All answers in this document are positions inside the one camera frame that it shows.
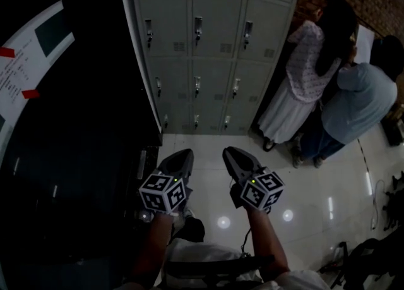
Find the red tape strip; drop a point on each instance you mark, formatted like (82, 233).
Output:
(31, 93)
(7, 52)

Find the person's left forearm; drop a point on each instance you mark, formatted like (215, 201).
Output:
(153, 244)

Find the person's right forearm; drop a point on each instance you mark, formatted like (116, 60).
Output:
(268, 238)

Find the black box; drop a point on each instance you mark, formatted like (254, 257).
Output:
(393, 132)

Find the person's white shirt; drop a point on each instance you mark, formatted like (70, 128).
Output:
(202, 251)

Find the person's black trousers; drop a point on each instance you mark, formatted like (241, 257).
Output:
(191, 230)

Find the black tripod stand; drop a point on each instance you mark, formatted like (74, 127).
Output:
(396, 200)

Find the black glossy cabinet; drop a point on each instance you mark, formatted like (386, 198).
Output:
(88, 156)

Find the grid of grey locker doors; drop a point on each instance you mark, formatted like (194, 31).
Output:
(214, 36)

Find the white printed paper sheet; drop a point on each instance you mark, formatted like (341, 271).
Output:
(25, 70)

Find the person's light shoe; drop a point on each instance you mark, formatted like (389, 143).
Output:
(184, 216)

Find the grey metal locker cabinet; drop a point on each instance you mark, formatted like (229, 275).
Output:
(164, 61)

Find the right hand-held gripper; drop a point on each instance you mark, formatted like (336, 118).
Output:
(262, 189)

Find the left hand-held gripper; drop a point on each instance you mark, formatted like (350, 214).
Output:
(159, 192)

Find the white board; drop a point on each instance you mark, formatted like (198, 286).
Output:
(364, 44)

